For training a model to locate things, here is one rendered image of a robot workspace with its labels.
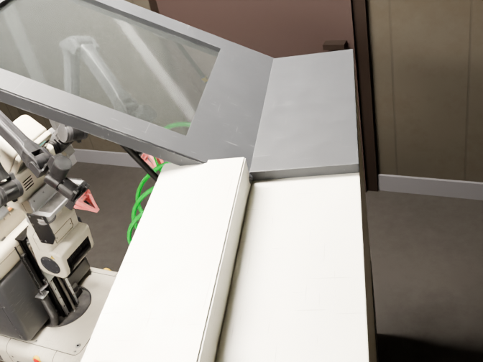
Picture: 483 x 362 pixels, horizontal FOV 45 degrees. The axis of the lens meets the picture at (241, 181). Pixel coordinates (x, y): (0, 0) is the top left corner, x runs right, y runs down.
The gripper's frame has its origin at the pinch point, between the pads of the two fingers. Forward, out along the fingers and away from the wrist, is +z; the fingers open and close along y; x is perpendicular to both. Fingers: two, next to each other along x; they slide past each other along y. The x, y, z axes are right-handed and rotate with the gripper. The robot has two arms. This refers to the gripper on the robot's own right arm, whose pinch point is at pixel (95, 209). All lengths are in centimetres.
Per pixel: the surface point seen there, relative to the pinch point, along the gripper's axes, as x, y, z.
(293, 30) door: 178, 0, 17
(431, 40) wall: 182, 44, 77
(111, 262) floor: 85, -155, 16
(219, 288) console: -50, 73, 35
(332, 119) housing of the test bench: 20, 74, 40
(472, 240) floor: 142, -11, 167
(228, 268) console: -42, 70, 35
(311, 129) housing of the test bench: 14, 71, 36
